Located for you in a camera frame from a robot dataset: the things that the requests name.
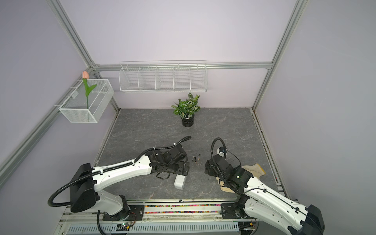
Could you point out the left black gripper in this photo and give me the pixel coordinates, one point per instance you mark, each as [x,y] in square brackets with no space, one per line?
[180,171]

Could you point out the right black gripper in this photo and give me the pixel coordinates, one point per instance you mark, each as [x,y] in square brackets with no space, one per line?
[209,171]

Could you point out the white alarm device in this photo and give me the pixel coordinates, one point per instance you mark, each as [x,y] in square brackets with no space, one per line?
[180,182]

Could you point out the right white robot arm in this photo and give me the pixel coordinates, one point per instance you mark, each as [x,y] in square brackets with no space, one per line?
[255,199]

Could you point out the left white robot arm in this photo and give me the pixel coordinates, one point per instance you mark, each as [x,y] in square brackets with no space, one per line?
[86,190]

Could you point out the potted green plant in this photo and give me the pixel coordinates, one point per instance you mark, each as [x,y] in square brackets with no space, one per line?
[186,109]

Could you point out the artificial pink tulip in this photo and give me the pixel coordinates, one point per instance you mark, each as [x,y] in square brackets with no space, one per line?
[88,88]

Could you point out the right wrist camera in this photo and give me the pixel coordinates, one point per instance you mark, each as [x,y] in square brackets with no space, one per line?
[221,152]

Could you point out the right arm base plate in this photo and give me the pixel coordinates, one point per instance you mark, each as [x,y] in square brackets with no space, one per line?
[233,211]

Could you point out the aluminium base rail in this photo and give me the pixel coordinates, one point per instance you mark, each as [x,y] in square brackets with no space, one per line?
[174,210]

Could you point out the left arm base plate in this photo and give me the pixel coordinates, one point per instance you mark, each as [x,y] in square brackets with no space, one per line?
[123,213]

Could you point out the long white wire shelf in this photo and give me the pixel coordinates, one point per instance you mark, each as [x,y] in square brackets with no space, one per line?
[163,76]

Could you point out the white cable duct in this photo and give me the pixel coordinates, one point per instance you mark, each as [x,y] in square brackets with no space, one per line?
[170,228]

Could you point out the white wire basket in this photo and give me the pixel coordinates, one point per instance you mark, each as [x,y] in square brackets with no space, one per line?
[74,107]

